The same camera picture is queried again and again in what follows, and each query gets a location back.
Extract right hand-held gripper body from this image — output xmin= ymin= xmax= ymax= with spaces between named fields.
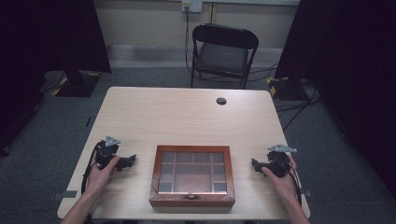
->
xmin=266 ymin=144 xmax=298 ymax=178

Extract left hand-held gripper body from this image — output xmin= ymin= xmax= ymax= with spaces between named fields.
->
xmin=94 ymin=135 xmax=125 ymax=171

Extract wooden box with glass lid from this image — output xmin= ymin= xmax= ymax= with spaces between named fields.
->
xmin=148 ymin=145 xmax=236 ymax=208

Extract person's right hand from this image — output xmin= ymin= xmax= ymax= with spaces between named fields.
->
xmin=261 ymin=154 xmax=299 ymax=204

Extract person's left hand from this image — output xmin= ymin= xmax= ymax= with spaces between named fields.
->
xmin=85 ymin=154 xmax=120 ymax=194

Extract black tape strip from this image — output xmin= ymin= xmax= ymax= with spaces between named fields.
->
xmin=51 ymin=189 xmax=78 ymax=201

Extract wooden table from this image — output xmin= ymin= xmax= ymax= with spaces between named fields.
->
xmin=57 ymin=86 xmax=311 ymax=221

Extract black stand base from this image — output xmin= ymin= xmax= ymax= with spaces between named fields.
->
xmin=266 ymin=76 xmax=309 ymax=101
xmin=52 ymin=70 xmax=102 ymax=98

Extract dark curtain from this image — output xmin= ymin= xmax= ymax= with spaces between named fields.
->
xmin=0 ymin=0 xmax=112 ymax=157
xmin=275 ymin=0 xmax=396 ymax=200

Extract black folding chair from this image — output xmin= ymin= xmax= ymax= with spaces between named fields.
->
xmin=190 ymin=22 xmax=260 ymax=91

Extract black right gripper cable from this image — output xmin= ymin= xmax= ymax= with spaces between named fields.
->
xmin=284 ymin=161 xmax=303 ymax=206

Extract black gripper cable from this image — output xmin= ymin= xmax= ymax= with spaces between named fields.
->
xmin=80 ymin=141 xmax=106 ymax=195
xmin=284 ymin=161 xmax=303 ymax=206

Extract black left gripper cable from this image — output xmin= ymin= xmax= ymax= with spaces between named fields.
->
xmin=80 ymin=141 xmax=106 ymax=195

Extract black floor cables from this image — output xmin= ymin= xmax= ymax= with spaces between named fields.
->
xmin=248 ymin=63 xmax=323 ymax=132

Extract black wall cable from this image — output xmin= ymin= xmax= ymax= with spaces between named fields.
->
xmin=184 ymin=6 xmax=195 ymax=76

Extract white wall socket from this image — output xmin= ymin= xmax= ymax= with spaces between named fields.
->
xmin=181 ymin=0 xmax=204 ymax=13

